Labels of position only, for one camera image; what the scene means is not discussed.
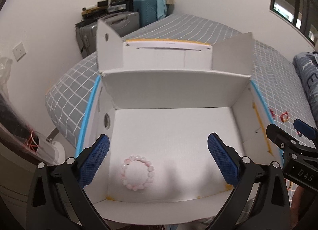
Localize pink bead bracelet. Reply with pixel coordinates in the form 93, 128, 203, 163
120, 155, 155, 191

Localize person's right hand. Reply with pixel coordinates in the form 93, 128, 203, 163
291, 186, 311, 229

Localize white floor fan base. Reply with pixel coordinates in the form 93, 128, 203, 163
35, 131, 66, 165

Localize folded blue grey duvet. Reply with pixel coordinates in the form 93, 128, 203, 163
293, 51, 318, 124

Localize blue yellow cardboard shoe box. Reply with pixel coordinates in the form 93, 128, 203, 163
74, 18, 285, 226

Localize grey suitcase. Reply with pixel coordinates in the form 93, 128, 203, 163
75, 12, 140, 59

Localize teal suitcase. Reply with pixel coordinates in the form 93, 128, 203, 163
133, 0, 167, 27

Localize clutter pile on suitcases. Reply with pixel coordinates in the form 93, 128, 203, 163
75, 0, 134, 28

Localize white wall socket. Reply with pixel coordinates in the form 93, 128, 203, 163
12, 42, 26, 61

